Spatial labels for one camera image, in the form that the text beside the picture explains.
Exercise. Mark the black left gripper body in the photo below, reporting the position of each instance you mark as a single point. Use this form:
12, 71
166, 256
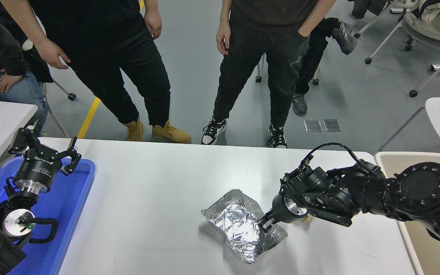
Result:
36, 170

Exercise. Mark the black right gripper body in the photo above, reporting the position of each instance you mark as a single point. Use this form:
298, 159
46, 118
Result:
279, 210

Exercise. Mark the crinkled foil tray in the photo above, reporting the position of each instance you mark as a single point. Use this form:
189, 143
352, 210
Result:
239, 229

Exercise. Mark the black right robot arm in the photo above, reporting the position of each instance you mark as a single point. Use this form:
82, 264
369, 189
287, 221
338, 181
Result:
422, 191

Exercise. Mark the person's hand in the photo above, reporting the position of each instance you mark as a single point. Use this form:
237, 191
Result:
9, 82

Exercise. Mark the person's right hand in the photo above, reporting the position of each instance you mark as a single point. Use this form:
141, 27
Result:
54, 55
224, 36

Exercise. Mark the person's left hand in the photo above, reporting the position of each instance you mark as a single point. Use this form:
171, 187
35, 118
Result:
153, 23

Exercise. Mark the crumpled tan paper ball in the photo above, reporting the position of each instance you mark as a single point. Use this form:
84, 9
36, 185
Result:
307, 218

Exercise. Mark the blue plastic tray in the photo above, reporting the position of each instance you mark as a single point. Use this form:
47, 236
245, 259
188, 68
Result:
71, 214

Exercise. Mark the wheeled chair with white back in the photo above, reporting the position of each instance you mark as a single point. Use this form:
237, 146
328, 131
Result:
73, 97

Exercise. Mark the metal floor plate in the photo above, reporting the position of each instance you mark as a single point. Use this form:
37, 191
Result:
313, 126
332, 125

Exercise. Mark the large pale plastic bin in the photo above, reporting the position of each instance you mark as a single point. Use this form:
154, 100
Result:
422, 259

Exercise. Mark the dark bag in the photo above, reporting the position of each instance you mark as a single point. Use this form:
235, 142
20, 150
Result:
361, 9

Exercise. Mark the beige jacket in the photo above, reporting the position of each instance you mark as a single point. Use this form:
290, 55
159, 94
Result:
434, 19

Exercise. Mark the white frame wheeled chair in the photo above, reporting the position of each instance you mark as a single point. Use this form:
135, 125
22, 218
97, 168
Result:
413, 93

